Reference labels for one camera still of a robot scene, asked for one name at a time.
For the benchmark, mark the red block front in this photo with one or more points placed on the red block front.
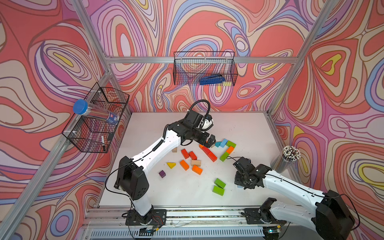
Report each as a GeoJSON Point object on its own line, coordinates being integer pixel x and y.
{"type": "Point", "coordinates": [212, 156]}

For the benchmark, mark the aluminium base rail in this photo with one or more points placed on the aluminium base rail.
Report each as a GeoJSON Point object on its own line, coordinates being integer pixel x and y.
{"type": "Point", "coordinates": [189, 223]}

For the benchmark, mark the yellow triangle block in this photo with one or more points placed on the yellow triangle block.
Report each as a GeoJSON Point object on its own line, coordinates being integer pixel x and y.
{"type": "Point", "coordinates": [171, 165]}

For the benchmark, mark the rear wire basket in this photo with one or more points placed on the rear wire basket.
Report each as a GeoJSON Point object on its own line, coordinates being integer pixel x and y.
{"type": "Point", "coordinates": [191, 66]}

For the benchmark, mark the red block left pair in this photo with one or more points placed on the red block left pair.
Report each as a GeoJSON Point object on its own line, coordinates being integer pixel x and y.
{"type": "Point", "coordinates": [185, 153]}

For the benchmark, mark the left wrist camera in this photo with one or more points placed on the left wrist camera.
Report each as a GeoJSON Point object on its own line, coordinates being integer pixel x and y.
{"type": "Point", "coordinates": [208, 124]}

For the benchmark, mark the marker in left basket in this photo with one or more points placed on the marker in left basket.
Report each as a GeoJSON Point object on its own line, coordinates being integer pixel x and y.
{"type": "Point", "coordinates": [103, 143]}

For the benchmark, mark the green block top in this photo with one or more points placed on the green block top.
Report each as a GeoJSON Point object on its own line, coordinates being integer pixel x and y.
{"type": "Point", "coordinates": [230, 144]}

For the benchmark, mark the natural wood block centre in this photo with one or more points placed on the natural wood block centre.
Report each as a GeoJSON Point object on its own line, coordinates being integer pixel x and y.
{"type": "Point", "coordinates": [196, 163]}

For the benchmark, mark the red block right pair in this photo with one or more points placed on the red block right pair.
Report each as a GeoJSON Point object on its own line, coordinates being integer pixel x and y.
{"type": "Point", "coordinates": [192, 155]}

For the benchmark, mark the left wire basket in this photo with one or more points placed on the left wire basket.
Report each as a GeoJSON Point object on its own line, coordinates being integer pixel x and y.
{"type": "Point", "coordinates": [85, 133]}

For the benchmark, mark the blue tool in basket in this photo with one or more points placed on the blue tool in basket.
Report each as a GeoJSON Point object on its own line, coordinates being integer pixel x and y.
{"type": "Point", "coordinates": [212, 80]}

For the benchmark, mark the light blue long block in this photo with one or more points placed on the light blue long block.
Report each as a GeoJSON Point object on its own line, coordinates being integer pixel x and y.
{"type": "Point", "coordinates": [223, 143]}

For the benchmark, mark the wire basket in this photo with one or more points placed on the wire basket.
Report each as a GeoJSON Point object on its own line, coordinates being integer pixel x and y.
{"type": "Point", "coordinates": [191, 66]}
{"type": "Point", "coordinates": [85, 133]}

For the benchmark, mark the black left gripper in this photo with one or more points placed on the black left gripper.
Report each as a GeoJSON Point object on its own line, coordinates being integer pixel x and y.
{"type": "Point", "coordinates": [209, 143]}

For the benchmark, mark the red block pair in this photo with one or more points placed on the red block pair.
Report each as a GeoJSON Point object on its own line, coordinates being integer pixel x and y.
{"type": "Point", "coordinates": [185, 153]}
{"type": "Point", "coordinates": [192, 155]}

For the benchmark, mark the cup of pencils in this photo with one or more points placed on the cup of pencils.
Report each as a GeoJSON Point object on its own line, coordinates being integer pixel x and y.
{"type": "Point", "coordinates": [285, 159]}

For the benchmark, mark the red block small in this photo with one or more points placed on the red block small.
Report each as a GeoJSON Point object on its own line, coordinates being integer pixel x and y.
{"type": "Point", "coordinates": [206, 150]}

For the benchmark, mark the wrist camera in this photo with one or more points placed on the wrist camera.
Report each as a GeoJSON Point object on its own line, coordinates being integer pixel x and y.
{"type": "Point", "coordinates": [244, 166]}
{"type": "Point", "coordinates": [208, 124]}

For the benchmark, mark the clear bottle blue cap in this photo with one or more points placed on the clear bottle blue cap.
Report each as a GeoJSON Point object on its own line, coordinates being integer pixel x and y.
{"type": "Point", "coordinates": [89, 110]}

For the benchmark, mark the green block row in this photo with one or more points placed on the green block row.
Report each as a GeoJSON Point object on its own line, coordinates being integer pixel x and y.
{"type": "Point", "coordinates": [219, 191]}
{"type": "Point", "coordinates": [224, 156]}
{"type": "Point", "coordinates": [219, 183]}

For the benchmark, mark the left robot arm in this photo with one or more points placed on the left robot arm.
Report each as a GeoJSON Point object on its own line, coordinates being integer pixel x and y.
{"type": "Point", "coordinates": [132, 172]}

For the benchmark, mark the purple cube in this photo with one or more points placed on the purple cube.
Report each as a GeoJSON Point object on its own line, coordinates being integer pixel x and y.
{"type": "Point", "coordinates": [162, 174]}

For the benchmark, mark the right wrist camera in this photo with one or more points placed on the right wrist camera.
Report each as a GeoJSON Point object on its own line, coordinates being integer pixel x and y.
{"type": "Point", "coordinates": [244, 166]}

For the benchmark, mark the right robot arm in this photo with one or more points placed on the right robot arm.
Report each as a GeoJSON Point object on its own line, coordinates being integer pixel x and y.
{"type": "Point", "coordinates": [326, 213]}

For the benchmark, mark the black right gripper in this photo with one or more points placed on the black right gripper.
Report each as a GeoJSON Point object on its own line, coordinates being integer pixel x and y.
{"type": "Point", "coordinates": [237, 181]}

